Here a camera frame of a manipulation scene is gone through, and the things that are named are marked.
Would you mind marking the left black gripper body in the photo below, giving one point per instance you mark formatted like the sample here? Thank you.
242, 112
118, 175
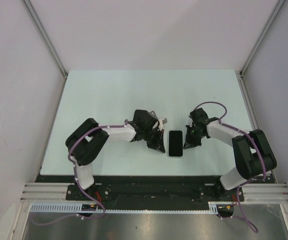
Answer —
151, 136

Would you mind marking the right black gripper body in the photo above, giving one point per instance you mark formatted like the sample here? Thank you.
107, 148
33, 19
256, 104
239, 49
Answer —
193, 135

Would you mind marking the black smartphone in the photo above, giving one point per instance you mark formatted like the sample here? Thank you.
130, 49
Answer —
175, 143

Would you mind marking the clear phone case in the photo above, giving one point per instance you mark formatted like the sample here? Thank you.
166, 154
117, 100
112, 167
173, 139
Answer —
175, 156

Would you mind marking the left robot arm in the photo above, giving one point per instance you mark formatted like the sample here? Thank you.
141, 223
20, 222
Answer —
86, 142

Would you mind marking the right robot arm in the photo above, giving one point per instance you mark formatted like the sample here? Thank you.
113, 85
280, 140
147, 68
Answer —
252, 152

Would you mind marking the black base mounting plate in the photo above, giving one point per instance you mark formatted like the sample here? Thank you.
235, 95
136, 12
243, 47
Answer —
152, 193

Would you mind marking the right aluminium side rail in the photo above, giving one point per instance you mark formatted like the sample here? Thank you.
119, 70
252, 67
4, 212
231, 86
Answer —
247, 101

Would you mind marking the front aluminium frame rail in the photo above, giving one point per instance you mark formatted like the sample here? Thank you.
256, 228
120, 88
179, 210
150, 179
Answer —
254, 193

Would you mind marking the right aluminium frame post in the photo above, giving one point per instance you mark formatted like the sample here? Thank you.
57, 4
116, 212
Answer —
263, 35

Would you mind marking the aluminium frame post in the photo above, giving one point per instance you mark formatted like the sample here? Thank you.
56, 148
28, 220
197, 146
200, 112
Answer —
32, 13
263, 35

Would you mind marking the left aluminium frame post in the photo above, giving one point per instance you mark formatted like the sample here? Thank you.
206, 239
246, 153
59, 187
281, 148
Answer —
32, 13

